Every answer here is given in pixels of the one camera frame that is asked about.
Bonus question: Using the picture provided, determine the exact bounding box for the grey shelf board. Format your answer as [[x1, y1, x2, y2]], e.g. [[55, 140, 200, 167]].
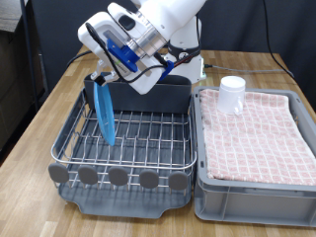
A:
[[0, 0, 25, 34]]

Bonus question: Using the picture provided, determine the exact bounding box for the pink checked towel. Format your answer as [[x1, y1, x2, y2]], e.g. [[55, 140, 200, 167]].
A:
[[198, 88, 316, 187]]

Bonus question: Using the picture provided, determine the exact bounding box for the wrist camera on blue mount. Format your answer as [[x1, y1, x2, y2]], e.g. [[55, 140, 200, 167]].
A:
[[103, 30, 140, 77]]

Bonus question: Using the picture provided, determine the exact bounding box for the blue plastic plate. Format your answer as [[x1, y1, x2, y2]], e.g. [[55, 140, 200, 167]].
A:
[[93, 80, 117, 147]]

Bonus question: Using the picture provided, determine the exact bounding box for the blue cable clip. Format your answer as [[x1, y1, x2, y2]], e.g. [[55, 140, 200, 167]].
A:
[[158, 59, 176, 83]]

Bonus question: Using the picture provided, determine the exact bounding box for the metal wire dish rack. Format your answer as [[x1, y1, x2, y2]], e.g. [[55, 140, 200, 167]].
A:
[[47, 88, 198, 194]]

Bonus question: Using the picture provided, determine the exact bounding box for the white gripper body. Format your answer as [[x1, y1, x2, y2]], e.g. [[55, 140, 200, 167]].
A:
[[77, 11, 167, 96]]

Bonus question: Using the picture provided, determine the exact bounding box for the black metal stand pole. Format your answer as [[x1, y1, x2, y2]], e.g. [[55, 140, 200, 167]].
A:
[[19, 0, 41, 112]]

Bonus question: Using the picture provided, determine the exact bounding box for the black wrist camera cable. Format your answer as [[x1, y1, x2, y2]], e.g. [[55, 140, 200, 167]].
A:
[[84, 22, 169, 84]]

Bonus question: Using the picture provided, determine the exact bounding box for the white plastic mug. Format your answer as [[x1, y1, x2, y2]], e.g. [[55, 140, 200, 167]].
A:
[[216, 75, 247, 116]]

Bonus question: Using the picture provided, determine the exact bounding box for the thin black background cable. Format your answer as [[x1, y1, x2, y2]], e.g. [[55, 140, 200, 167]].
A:
[[261, 0, 295, 78]]

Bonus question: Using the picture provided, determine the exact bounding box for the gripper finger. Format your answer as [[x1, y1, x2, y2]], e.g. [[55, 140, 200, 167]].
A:
[[104, 68, 119, 83], [90, 59, 108, 87]]

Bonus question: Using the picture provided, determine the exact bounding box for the grey plastic drain tray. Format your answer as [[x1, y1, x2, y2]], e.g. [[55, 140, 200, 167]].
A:
[[48, 88, 198, 219]]

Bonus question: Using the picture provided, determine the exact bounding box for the grey plastic crate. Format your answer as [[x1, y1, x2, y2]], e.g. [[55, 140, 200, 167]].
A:
[[192, 86, 316, 228]]

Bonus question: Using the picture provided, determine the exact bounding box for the grey table cable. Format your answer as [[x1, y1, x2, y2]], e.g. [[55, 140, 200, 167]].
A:
[[203, 63, 290, 74]]

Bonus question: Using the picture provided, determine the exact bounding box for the dark grey cutlery holder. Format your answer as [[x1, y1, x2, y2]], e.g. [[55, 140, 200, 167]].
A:
[[83, 71, 193, 115]]

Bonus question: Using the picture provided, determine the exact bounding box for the thick black table cable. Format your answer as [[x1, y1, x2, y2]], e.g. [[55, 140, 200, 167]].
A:
[[66, 48, 94, 67]]

